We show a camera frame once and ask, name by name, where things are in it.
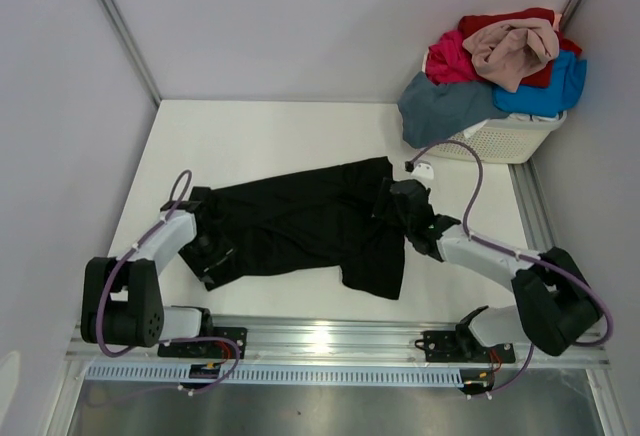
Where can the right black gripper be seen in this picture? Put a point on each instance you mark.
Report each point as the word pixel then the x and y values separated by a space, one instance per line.
pixel 380 201

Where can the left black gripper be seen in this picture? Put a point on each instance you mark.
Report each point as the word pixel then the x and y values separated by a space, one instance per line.
pixel 224 251

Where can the black t shirt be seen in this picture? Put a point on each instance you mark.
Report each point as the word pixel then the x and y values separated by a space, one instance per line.
pixel 316 219

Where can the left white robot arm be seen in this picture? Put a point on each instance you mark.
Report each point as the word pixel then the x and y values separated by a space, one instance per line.
pixel 122 303

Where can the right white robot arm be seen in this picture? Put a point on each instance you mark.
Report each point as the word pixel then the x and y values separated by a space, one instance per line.
pixel 554 305

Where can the grey blue t shirt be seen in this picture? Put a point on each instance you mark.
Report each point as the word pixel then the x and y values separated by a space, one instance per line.
pixel 432 113

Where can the white laundry basket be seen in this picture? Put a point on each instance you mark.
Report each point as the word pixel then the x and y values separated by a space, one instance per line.
pixel 501 145

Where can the magenta t shirt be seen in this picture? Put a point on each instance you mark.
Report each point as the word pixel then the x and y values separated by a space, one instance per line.
pixel 447 62

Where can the beige pink t shirt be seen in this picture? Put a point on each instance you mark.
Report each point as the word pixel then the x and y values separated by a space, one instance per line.
pixel 506 52

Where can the dark red t shirt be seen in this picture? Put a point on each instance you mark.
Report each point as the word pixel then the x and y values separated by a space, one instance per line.
pixel 472 23

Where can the bright blue t shirt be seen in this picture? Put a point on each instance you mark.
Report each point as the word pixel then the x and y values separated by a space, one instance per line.
pixel 564 91

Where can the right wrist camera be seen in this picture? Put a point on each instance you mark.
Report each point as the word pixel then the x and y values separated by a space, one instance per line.
pixel 422 171

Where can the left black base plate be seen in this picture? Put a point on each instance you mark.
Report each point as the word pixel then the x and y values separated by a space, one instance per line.
pixel 218 349

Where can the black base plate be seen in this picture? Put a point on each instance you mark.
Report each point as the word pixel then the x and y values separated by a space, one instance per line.
pixel 448 346
pixel 218 349

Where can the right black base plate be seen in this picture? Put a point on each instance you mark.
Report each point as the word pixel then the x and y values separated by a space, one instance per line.
pixel 448 346

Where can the aluminium mounting rail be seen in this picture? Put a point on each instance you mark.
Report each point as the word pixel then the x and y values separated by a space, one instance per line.
pixel 304 341

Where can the white slotted cable duct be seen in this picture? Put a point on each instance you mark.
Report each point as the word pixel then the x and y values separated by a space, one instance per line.
pixel 275 374

